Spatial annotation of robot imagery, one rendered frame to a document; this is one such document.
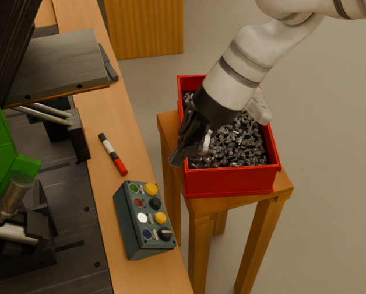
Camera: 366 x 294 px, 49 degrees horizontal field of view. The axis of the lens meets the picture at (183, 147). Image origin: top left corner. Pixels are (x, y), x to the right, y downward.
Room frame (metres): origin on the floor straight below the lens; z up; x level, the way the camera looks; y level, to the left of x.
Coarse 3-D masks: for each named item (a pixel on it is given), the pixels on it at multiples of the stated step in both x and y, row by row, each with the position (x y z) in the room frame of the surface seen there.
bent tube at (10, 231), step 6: (6, 222) 0.33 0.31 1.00; (0, 228) 0.32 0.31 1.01; (6, 228) 0.32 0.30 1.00; (12, 228) 0.32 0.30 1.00; (18, 228) 0.33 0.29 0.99; (24, 228) 0.33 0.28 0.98; (0, 234) 0.31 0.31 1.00; (6, 234) 0.31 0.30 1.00; (12, 234) 0.32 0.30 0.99; (18, 234) 0.32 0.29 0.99; (24, 234) 0.32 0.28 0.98; (12, 240) 0.31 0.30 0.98; (18, 240) 0.31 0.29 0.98; (24, 240) 0.31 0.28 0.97; (30, 240) 0.32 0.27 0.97; (36, 240) 0.32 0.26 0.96
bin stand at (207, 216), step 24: (168, 120) 0.76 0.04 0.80; (168, 144) 0.67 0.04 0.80; (168, 168) 0.73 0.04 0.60; (168, 192) 0.73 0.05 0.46; (288, 192) 0.54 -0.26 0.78; (168, 216) 0.73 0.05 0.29; (192, 216) 0.47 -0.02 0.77; (216, 216) 0.79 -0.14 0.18; (264, 216) 0.53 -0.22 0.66; (192, 240) 0.48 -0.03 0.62; (264, 240) 0.53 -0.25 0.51; (192, 264) 0.47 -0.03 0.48; (240, 264) 0.57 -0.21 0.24; (192, 288) 0.47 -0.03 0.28; (240, 288) 0.53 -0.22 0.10
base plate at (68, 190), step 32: (32, 128) 0.64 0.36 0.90; (64, 160) 0.54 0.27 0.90; (32, 192) 0.46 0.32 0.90; (64, 192) 0.46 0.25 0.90; (64, 224) 0.38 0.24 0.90; (96, 224) 0.38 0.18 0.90; (64, 256) 0.32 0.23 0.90; (96, 256) 0.32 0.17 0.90; (0, 288) 0.25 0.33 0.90; (32, 288) 0.25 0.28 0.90; (64, 288) 0.25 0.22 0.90; (96, 288) 0.25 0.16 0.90
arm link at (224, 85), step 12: (216, 72) 0.45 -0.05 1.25; (228, 72) 0.44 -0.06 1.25; (204, 84) 0.45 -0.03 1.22; (216, 84) 0.43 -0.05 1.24; (228, 84) 0.43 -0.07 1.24; (240, 84) 0.42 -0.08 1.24; (252, 84) 0.43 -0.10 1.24; (216, 96) 0.42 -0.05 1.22; (228, 96) 0.42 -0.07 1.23; (240, 96) 0.42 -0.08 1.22; (252, 96) 0.45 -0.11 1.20; (228, 108) 0.41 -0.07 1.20; (240, 108) 0.42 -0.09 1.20; (252, 108) 0.43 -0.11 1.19; (264, 108) 0.42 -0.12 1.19; (264, 120) 0.41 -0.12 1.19
